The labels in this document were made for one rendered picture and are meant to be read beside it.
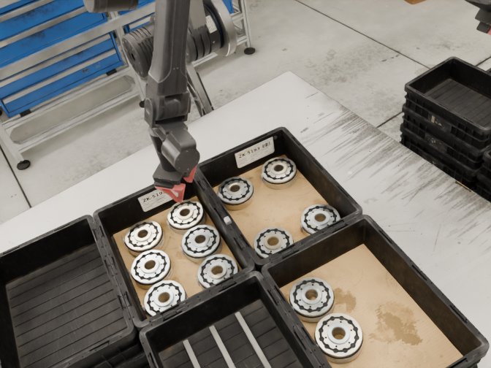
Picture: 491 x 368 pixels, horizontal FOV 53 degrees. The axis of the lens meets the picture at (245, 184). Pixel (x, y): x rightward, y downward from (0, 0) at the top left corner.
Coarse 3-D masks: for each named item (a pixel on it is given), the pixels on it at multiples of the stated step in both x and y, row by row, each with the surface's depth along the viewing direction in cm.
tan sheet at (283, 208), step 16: (240, 176) 149; (256, 176) 148; (256, 192) 144; (272, 192) 143; (288, 192) 142; (304, 192) 141; (256, 208) 139; (272, 208) 139; (288, 208) 138; (304, 208) 137; (240, 224) 136; (256, 224) 136; (272, 224) 135; (288, 224) 134
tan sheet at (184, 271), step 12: (156, 216) 143; (168, 228) 139; (120, 240) 138; (168, 240) 136; (180, 240) 135; (120, 252) 136; (168, 252) 133; (180, 252) 133; (228, 252) 131; (180, 264) 130; (192, 264) 129; (180, 276) 128; (192, 276) 127; (192, 288) 124
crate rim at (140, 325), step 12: (144, 192) 136; (204, 192) 133; (108, 204) 135; (216, 204) 129; (96, 216) 132; (228, 228) 123; (108, 240) 127; (108, 252) 123; (240, 252) 118; (252, 264) 115; (120, 276) 118; (240, 276) 113; (216, 288) 112; (192, 300) 111; (132, 312) 111; (168, 312) 109; (144, 324) 108
